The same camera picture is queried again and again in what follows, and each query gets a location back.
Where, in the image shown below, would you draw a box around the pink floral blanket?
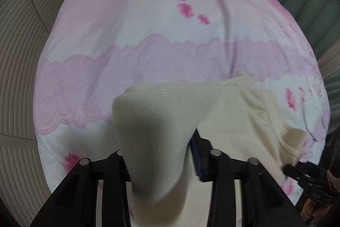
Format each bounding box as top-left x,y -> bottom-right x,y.
33,0 -> 331,206

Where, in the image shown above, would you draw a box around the cream pants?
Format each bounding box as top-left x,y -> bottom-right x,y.
112,76 -> 307,227

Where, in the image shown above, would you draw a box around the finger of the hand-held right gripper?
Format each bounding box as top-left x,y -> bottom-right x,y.
283,164 -> 310,183

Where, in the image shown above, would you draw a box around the person's right hand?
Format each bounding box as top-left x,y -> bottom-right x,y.
301,199 -> 323,221

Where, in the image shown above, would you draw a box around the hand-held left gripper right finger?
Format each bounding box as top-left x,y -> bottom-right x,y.
190,129 -> 306,227

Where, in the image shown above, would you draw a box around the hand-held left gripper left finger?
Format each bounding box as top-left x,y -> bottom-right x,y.
29,150 -> 133,227

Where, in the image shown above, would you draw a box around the green curtain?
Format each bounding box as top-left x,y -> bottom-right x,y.
262,0 -> 340,100

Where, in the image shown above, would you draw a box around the beige louvered closet door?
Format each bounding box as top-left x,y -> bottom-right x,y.
0,0 -> 101,217

